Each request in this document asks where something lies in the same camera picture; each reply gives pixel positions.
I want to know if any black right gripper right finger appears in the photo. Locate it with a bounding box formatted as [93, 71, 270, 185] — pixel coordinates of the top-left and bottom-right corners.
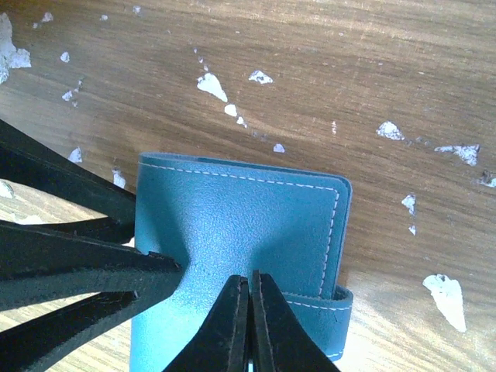
[250, 270, 339, 372]

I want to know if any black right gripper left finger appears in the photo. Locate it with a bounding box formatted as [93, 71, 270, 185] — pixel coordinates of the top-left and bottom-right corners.
[165, 275, 249, 371]

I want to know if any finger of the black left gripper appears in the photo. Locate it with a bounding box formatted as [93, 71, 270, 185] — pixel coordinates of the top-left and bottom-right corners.
[1, 121, 136, 244]
[0, 220, 183, 372]

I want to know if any teal card holder wallet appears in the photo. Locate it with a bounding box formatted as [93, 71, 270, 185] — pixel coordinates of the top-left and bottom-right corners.
[130, 153, 353, 371]

